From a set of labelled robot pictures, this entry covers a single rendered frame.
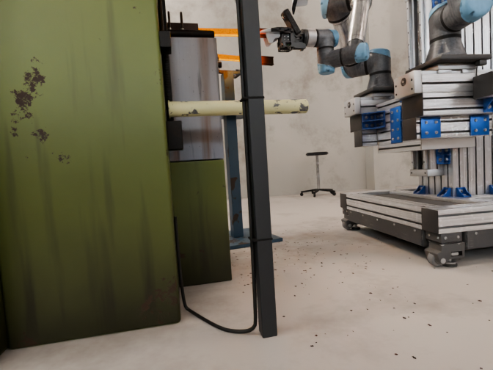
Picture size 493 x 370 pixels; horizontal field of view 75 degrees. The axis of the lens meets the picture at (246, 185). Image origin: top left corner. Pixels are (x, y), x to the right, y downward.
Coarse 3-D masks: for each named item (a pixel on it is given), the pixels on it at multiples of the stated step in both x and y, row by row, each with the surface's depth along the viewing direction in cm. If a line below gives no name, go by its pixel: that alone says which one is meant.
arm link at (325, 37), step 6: (318, 30) 141; (324, 30) 142; (330, 30) 142; (336, 30) 143; (318, 36) 141; (324, 36) 141; (330, 36) 142; (336, 36) 142; (318, 42) 142; (324, 42) 142; (330, 42) 142; (336, 42) 144
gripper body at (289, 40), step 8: (288, 32) 138; (304, 32) 139; (280, 40) 139; (288, 40) 139; (296, 40) 141; (304, 40) 140; (280, 48) 142; (288, 48) 142; (296, 48) 142; (304, 48) 142
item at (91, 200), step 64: (0, 0) 79; (64, 0) 82; (128, 0) 86; (0, 64) 80; (64, 64) 83; (128, 64) 86; (0, 128) 80; (64, 128) 84; (128, 128) 87; (0, 192) 81; (64, 192) 84; (128, 192) 88; (0, 256) 82; (64, 256) 85; (128, 256) 89; (64, 320) 86; (128, 320) 89
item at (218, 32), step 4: (200, 28) 132; (204, 28) 132; (208, 28) 132; (212, 28) 133; (216, 28) 133; (260, 28) 137; (216, 32) 133; (220, 32) 133; (224, 32) 134; (228, 32) 134; (232, 32) 134; (236, 32) 135; (216, 36) 136; (220, 36) 136; (224, 36) 137; (228, 36) 137; (232, 36) 137; (236, 36) 137; (260, 36) 138; (264, 36) 139
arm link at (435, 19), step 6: (438, 6) 132; (444, 6) 130; (432, 12) 134; (438, 12) 132; (432, 18) 134; (438, 18) 131; (432, 24) 135; (438, 24) 131; (444, 24) 129; (432, 30) 135; (438, 30) 133; (444, 30) 131; (450, 30) 129; (456, 30) 129; (432, 36) 135; (438, 36) 133
